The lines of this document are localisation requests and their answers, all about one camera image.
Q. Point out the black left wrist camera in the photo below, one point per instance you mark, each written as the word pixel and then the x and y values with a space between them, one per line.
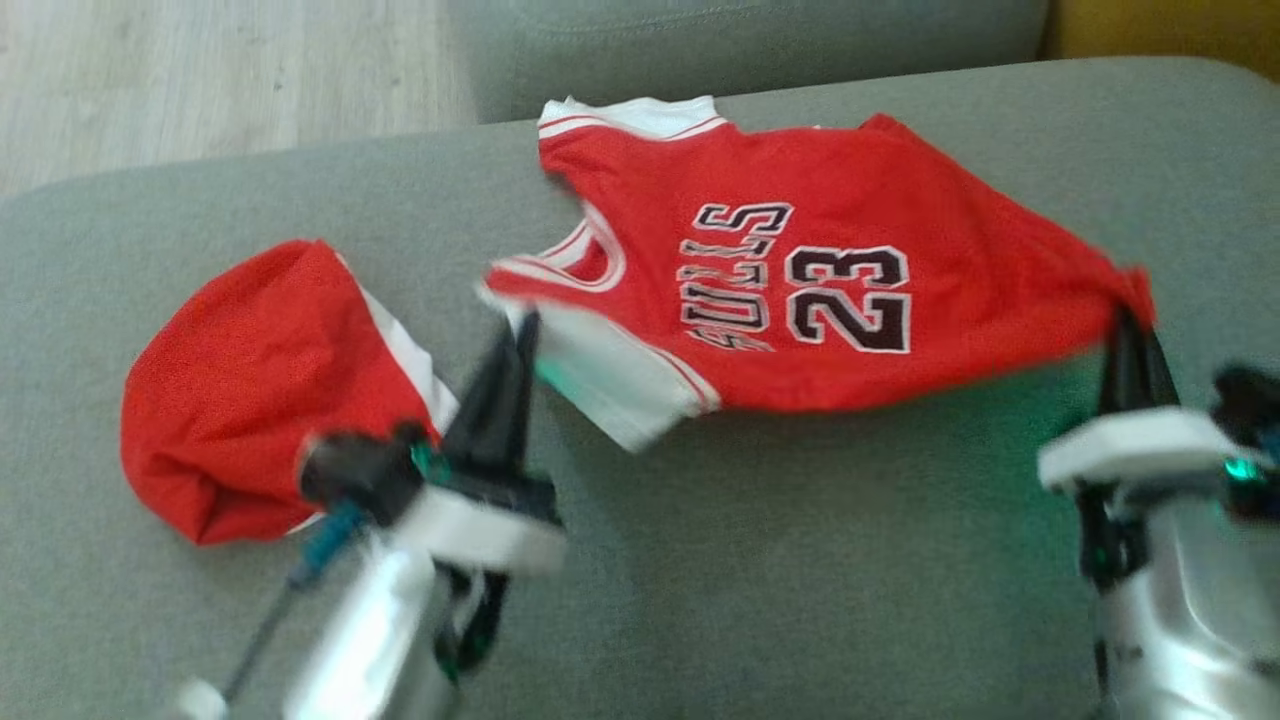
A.
pixel 360 470

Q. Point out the red shorts with white stripe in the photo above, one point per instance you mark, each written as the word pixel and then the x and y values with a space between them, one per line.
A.
pixel 250 380

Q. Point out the red Bulls basketball jersey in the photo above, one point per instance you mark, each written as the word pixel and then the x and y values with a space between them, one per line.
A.
pixel 850 180

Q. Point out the yellow sofa back cushion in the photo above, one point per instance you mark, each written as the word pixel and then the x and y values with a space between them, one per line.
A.
pixel 1170 30

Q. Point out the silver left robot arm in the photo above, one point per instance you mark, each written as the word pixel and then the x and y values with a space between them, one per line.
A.
pixel 360 640

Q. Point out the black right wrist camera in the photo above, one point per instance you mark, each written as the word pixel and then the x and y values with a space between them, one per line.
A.
pixel 1250 400

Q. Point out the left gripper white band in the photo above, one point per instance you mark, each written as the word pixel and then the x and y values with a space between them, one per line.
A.
pixel 480 530

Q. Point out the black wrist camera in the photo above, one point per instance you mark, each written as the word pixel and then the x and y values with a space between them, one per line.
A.
pixel 1250 400
pixel 360 470

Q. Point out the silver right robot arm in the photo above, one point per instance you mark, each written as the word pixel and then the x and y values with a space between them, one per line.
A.
pixel 1190 600

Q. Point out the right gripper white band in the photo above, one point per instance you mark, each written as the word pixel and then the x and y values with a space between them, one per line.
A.
pixel 1140 450

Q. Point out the grey sofa seat cushion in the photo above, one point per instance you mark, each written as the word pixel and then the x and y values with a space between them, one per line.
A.
pixel 750 45

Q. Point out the large grey sofa chaise cushion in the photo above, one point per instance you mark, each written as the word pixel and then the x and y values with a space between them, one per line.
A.
pixel 800 560

